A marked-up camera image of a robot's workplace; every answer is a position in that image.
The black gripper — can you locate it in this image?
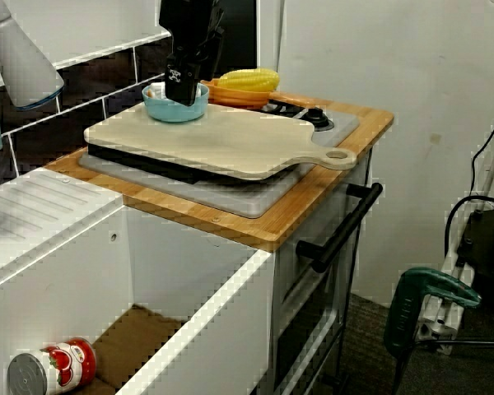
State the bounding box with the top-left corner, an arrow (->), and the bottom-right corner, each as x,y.
158,0 -> 226,107

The light blue plastic bowl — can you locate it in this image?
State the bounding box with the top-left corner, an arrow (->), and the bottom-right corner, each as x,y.
142,81 -> 210,123

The orange toy frying pan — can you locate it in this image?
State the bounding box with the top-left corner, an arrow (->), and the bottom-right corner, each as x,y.
200,77 -> 316,110

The light wooden cutting board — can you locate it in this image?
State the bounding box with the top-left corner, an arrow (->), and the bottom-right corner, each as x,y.
83,101 -> 358,182

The yellow toy corn cob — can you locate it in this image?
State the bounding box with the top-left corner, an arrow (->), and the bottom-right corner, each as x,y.
217,67 -> 281,92

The black upright side panel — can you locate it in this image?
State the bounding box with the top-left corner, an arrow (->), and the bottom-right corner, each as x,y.
220,0 -> 259,79

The white backsplash ledge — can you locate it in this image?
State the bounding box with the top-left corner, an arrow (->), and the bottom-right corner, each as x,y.
53,31 -> 172,70

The grey toy stove top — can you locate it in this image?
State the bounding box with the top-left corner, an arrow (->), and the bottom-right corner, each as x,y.
78,107 -> 360,219

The black stove knob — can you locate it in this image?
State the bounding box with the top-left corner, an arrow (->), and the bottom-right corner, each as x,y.
304,107 -> 334,132

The grey toy faucet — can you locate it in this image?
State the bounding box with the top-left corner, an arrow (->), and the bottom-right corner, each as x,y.
0,0 -> 66,112

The white toy sink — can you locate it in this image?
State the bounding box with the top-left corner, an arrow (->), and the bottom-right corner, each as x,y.
0,166 -> 277,395

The toy oven door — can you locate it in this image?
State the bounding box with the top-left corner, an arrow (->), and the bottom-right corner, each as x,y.
271,164 -> 374,395

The red tomato can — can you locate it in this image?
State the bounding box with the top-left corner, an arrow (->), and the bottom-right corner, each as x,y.
7,337 -> 97,395

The green clamp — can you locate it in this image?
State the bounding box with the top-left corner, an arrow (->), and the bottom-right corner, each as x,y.
383,266 -> 482,367

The black device box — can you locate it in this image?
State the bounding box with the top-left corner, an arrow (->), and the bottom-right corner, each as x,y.
456,205 -> 494,297

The black oven door handle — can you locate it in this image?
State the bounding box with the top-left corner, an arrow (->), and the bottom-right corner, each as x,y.
296,182 -> 384,274

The black cable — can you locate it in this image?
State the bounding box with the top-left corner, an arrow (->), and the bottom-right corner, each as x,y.
394,337 -> 494,395
444,98 -> 494,252

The aluminium extrusion frame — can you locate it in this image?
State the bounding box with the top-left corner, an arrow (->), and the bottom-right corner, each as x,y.
415,118 -> 494,355

